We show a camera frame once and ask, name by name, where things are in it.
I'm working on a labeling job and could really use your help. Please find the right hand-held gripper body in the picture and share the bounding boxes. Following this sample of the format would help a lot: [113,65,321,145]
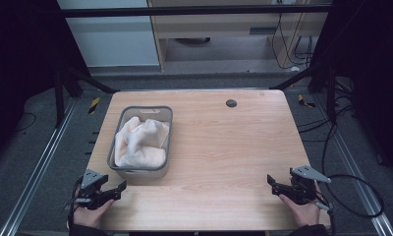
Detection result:
[288,164,332,207]

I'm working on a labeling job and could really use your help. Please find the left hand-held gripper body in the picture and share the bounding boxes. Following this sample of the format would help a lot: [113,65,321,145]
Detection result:
[74,168,109,211]

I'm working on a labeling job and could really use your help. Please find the beige basket with grey rim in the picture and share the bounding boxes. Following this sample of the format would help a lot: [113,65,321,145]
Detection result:
[106,104,174,180]

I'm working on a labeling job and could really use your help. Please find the cream towel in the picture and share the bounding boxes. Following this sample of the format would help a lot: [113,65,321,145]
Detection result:
[114,116,171,169]

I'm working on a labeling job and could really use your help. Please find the person's left hand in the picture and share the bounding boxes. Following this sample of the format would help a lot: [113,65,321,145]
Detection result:
[72,187,116,230]

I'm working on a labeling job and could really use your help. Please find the person's right hand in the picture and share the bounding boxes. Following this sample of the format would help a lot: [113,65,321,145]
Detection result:
[278,181,322,228]

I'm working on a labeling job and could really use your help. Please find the yellow black tape strip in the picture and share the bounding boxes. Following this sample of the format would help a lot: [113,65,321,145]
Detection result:
[297,93,317,109]
[87,96,101,115]

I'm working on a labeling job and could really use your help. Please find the black metal stand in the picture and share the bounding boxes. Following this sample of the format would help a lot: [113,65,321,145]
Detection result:
[52,64,120,129]
[268,60,338,126]

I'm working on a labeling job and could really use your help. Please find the black curtain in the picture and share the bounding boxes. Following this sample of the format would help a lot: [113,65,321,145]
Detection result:
[0,0,91,168]
[310,0,393,183]

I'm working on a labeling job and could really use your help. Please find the white cabinet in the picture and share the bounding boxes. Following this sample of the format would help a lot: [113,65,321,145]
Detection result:
[56,0,161,69]

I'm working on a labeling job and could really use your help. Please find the light wooden desk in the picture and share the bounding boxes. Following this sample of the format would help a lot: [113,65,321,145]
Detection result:
[146,0,330,72]

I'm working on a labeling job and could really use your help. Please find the black horizontal bar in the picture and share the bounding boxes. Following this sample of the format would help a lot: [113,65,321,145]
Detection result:
[59,4,334,19]

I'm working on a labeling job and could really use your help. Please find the grey cable plug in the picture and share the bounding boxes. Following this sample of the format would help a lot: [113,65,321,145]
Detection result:
[314,201,332,212]

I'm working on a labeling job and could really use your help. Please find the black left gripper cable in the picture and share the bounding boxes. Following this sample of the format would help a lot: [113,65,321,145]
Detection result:
[66,176,84,230]

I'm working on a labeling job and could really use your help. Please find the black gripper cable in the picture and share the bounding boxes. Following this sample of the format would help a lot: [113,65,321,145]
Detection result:
[313,173,386,236]
[66,176,84,230]

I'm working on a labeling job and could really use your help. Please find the aluminium floor rail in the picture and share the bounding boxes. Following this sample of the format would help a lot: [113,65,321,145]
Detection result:
[0,97,79,236]
[311,92,393,236]

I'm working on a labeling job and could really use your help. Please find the black floor cables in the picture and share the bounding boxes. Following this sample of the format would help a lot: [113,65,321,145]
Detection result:
[296,80,360,176]

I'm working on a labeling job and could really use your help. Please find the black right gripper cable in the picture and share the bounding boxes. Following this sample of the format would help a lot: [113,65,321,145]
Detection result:
[313,173,386,236]

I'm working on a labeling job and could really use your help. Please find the black cables under desk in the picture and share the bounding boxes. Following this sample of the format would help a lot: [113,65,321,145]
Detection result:
[270,12,314,71]

